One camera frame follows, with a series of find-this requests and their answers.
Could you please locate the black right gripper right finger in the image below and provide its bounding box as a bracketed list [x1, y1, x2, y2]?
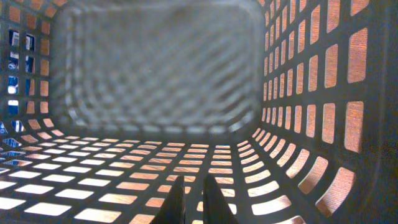
[203, 174, 239, 224]

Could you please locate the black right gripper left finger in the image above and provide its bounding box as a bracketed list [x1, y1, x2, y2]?
[151, 175, 185, 224]

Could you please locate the grey plastic basket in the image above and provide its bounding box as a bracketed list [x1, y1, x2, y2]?
[1, 0, 397, 223]

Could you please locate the Kleenex tissue multipack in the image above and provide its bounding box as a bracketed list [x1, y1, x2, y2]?
[1, 29, 35, 148]

